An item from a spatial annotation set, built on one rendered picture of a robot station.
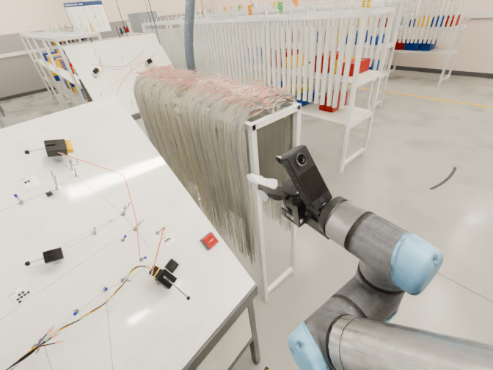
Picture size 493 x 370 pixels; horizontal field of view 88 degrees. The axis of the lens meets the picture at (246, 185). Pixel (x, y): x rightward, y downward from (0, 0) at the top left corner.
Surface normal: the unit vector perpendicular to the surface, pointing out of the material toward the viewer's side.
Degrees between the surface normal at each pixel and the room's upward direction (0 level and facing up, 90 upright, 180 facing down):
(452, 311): 0
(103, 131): 47
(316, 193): 59
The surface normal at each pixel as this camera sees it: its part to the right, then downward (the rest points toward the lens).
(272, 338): -0.09, -0.81
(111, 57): 0.45, -0.22
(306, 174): 0.36, 0.00
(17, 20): 0.66, 0.39
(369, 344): -0.79, -0.61
